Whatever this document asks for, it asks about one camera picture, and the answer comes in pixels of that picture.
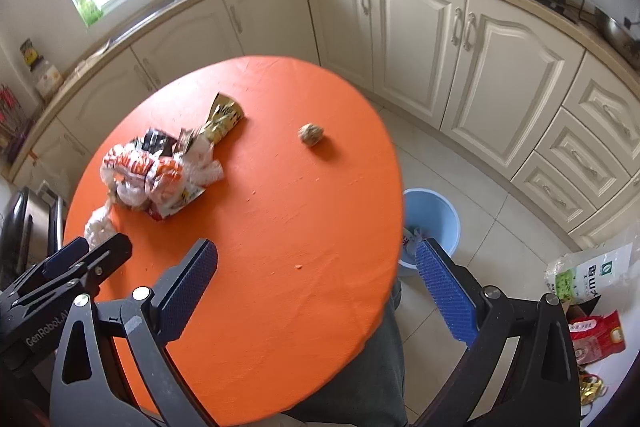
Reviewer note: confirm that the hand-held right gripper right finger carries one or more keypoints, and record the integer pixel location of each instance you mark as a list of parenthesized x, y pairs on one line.
[(445, 292)]

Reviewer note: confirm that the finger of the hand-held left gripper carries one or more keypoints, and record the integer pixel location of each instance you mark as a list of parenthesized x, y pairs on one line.
[(107, 254), (65, 254)]

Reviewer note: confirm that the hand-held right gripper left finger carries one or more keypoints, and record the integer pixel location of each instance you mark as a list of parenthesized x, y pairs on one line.
[(189, 289)]

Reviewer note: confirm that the white paper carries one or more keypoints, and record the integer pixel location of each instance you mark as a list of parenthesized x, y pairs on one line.
[(97, 227)]

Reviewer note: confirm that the blue plastic bin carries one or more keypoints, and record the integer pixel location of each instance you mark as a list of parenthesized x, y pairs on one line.
[(431, 217)]

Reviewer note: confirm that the orange white plastic bag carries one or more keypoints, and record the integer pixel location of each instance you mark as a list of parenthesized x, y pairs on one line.
[(150, 172)]

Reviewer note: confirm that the black snack wrapper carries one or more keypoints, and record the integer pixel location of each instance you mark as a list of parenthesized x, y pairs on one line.
[(155, 140)]

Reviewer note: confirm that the silver snack wrapper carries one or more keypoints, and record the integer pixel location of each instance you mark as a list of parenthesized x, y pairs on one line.
[(186, 141)]

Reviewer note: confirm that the gold snack wrapper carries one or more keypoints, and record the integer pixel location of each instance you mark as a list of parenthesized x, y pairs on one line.
[(222, 119)]

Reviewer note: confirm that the brown paper ball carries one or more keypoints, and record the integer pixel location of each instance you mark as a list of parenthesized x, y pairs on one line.
[(311, 135)]

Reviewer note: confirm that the stainless steel oven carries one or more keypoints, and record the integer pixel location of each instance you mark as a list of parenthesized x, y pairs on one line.
[(25, 227)]

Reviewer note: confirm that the orange hook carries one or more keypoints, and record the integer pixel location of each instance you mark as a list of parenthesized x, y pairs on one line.
[(33, 155)]

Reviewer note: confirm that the person's trouser leg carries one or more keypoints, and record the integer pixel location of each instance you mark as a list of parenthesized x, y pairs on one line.
[(360, 382)]

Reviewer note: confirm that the white green rice bag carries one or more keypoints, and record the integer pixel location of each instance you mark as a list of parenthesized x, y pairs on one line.
[(595, 274)]

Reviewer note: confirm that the red food bag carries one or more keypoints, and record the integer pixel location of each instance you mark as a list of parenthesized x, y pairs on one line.
[(597, 334)]

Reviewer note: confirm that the clear jar with label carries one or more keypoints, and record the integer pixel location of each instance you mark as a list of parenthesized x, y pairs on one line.
[(48, 82)]

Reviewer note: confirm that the gold foil packet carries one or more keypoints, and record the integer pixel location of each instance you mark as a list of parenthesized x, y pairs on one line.
[(590, 387)]

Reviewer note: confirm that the small dark food packet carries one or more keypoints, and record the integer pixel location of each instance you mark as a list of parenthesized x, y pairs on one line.
[(31, 53)]

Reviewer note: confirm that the small green plant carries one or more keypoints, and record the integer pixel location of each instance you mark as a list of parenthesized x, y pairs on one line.
[(90, 12)]

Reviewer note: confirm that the cream kitchen cabinets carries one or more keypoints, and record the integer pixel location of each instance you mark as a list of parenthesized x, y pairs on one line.
[(425, 47)]

